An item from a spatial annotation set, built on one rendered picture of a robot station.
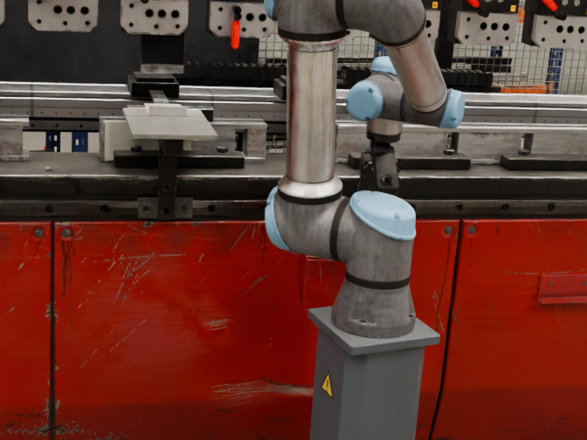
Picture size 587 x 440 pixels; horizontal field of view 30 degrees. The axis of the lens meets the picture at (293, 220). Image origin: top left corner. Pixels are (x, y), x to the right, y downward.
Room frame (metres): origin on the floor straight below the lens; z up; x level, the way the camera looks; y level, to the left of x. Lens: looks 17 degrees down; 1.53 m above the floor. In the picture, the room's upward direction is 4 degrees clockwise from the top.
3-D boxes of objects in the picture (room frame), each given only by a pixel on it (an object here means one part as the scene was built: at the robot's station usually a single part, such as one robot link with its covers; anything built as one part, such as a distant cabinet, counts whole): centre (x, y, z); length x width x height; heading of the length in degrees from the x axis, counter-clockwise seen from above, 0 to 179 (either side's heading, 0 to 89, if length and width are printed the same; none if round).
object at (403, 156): (2.61, -0.27, 0.89); 0.30 x 0.05 x 0.03; 104
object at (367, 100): (2.12, -0.15, 1.13); 0.11 x 0.11 x 0.08; 67
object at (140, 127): (2.37, 0.29, 1.00); 0.26 x 0.18 x 0.01; 14
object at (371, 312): (1.84, -0.16, 0.82); 0.15 x 0.15 x 0.10
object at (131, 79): (2.68, 0.36, 1.01); 0.26 x 0.12 x 0.05; 14
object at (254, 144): (2.53, 0.27, 0.92); 0.39 x 0.06 x 0.10; 104
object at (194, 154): (2.47, 0.27, 0.89); 0.30 x 0.05 x 0.03; 104
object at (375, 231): (1.84, -0.15, 0.94); 0.13 x 0.12 x 0.14; 67
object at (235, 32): (2.49, 0.16, 1.20); 0.04 x 0.02 x 0.10; 14
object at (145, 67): (2.52, 0.33, 1.13); 0.10 x 0.02 x 0.10; 104
